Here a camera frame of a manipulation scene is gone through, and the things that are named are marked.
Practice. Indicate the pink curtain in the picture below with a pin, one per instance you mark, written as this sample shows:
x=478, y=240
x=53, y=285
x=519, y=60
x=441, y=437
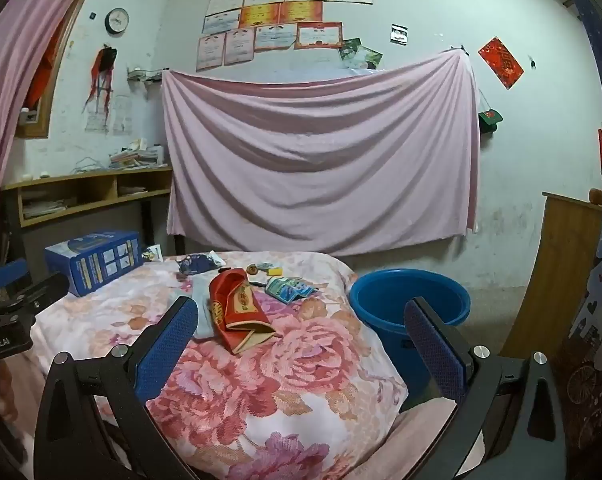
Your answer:
x=21, y=60

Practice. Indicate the round wall clock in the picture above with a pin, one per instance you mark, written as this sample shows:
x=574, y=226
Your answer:
x=117, y=20

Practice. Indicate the red black tassel ornament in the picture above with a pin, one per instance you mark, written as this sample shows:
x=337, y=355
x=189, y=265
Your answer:
x=103, y=62

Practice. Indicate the stack of papers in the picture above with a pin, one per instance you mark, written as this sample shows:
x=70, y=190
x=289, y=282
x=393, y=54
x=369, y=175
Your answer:
x=132, y=190
x=43, y=207

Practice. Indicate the dark blue wrapper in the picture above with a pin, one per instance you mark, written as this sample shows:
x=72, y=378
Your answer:
x=196, y=263

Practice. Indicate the blue patterned curtain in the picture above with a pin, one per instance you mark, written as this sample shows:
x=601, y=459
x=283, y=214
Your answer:
x=598, y=60

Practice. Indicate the red gold packet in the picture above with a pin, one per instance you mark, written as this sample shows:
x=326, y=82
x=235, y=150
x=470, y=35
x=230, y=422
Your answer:
x=236, y=305

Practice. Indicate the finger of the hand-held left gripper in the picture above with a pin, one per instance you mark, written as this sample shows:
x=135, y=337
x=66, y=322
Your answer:
x=8, y=272
x=48, y=292

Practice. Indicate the pink floral blanket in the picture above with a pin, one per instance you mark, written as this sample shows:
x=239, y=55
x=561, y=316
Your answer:
x=291, y=360

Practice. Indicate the green cap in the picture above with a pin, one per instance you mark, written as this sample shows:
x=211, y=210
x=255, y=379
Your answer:
x=490, y=120

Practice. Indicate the black white wall photo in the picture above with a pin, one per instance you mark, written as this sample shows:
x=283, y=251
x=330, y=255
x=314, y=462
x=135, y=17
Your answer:
x=399, y=34

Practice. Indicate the stack of books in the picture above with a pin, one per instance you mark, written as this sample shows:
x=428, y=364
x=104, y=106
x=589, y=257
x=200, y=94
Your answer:
x=136, y=157

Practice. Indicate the round orange object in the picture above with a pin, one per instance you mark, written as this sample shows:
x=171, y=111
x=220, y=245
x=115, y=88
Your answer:
x=597, y=196

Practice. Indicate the wooden shelf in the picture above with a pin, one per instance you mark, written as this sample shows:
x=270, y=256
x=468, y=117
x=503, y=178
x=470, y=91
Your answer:
x=81, y=176

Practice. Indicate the green photo print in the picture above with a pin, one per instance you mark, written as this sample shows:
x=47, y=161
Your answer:
x=350, y=50
x=372, y=58

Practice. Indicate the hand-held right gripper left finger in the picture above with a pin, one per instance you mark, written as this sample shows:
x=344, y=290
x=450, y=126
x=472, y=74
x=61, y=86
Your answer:
x=166, y=355

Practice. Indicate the blue plastic bucket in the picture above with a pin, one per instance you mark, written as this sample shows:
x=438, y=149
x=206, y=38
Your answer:
x=381, y=330

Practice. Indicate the blue cardboard box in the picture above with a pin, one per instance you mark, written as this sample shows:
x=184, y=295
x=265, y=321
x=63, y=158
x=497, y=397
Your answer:
x=101, y=260

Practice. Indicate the light blue cloth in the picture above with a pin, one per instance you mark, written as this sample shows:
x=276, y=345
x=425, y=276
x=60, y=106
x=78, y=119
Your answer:
x=203, y=305

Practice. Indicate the small white yellow packet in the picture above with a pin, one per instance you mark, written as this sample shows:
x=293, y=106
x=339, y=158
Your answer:
x=152, y=254

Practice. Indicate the wooden window frame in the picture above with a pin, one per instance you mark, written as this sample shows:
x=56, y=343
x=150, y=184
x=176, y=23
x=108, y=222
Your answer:
x=38, y=130

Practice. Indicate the red cloth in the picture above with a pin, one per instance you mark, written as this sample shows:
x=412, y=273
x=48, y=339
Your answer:
x=46, y=70

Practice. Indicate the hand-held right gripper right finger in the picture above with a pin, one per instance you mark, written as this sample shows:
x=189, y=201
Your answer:
x=436, y=355

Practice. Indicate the group of wall certificates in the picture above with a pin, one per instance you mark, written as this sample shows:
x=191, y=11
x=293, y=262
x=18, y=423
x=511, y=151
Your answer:
x=276, y=11

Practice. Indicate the red paper wall poster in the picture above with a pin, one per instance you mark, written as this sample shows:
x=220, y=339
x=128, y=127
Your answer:
x=501, y=62

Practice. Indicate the pink hanging sheet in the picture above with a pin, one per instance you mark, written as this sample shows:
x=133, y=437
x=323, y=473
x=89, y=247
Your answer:
x=321, y=160

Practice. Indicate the green blue packet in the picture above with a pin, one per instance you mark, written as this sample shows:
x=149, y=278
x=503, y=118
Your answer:
x=283, y=290

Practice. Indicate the white wall papers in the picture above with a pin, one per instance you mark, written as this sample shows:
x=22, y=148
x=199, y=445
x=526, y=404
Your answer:
x=121, y=115

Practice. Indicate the metal wall rack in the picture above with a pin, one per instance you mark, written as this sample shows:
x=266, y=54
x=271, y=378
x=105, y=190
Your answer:
x=143, y=76

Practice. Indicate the wooden cabinet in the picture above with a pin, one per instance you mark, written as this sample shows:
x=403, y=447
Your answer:
x=556, y=260

